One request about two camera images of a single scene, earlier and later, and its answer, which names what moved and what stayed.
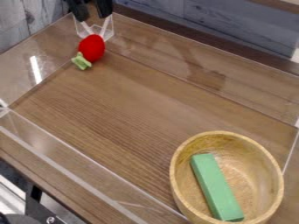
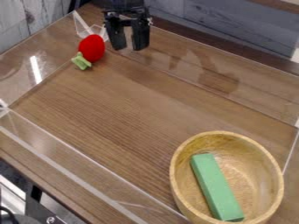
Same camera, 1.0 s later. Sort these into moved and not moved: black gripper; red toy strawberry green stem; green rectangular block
Moved: black gripper
Not moved: green rectangular block; red toy strawberry green stem
